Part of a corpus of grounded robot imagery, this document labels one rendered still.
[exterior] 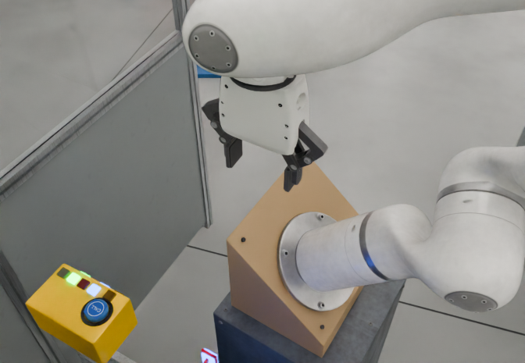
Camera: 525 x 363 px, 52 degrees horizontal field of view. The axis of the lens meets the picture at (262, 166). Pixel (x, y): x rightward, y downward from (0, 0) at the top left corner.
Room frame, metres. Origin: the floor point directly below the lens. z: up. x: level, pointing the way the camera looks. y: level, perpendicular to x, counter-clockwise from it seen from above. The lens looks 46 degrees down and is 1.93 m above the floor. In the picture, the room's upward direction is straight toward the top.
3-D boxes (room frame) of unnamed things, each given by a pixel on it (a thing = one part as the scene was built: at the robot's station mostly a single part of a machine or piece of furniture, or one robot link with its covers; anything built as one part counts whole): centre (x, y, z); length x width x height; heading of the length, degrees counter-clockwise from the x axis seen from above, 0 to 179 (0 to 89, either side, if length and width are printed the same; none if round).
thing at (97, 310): (0.48, 0.29, 1.08); 0.04 x 0.04 x 0.02
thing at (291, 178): (0.46, -0.05, 1.45); 0.03 x 0.03 x 0.07; 61
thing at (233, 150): (0.51, 0.05, 1.45); 0.03 x 0.03 x 0.07; 61
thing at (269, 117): (0.49, 0.00, 1.54); 0.10 x 0.07 x 0.11; 61
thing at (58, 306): (0.50, 0.33, 1.02); 0.16 x 0.10 x 0.11; 61
